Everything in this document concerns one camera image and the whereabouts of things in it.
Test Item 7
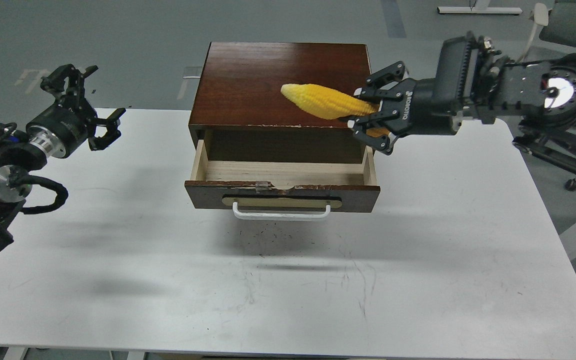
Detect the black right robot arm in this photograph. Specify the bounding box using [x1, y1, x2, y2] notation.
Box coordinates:
[342, 32, 576, 175]

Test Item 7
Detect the yellow corn cob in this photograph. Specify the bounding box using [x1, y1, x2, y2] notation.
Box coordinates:
[279, 83, 380, 121]

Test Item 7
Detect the grey office chair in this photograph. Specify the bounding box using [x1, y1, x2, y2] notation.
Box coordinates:
[516, 0, 576, 62]

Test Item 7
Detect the wooden drawer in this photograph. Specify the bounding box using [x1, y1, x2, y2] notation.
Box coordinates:
[184, 140, 381, 214]

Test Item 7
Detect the white drawer handle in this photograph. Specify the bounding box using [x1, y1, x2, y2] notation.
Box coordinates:
[231, 202, 332, 222]

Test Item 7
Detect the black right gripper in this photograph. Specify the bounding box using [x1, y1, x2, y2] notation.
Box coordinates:
[340, 61, 459, 156]

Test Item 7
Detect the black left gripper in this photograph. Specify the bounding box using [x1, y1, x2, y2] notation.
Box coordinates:
[25, 64, 127, 158]

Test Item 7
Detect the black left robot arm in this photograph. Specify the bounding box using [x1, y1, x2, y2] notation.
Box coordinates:
[0, 64, 126, 252]

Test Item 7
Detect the dark wooden cabinet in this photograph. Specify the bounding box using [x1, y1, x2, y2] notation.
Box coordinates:
[188, 42, 383, 163]

